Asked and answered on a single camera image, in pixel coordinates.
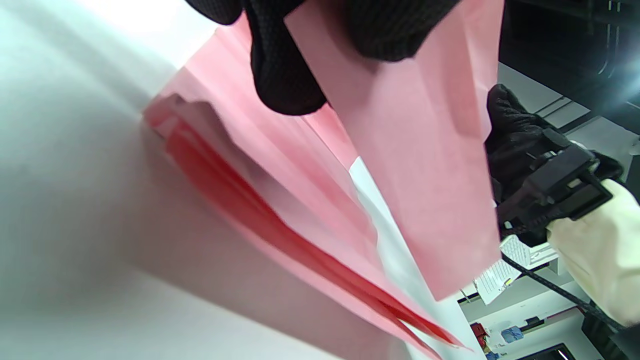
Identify black cable with connector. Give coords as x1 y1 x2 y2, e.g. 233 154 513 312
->
501 252 627 332

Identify pink paper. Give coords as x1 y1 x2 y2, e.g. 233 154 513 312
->
142 0 507 360

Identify person's left hand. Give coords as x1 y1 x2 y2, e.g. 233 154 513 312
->
185 0 461 116

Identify person's right forearm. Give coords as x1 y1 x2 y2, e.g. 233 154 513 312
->
546 179 640 327

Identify person's right hand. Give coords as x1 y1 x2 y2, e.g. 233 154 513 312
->
485 84 568 206

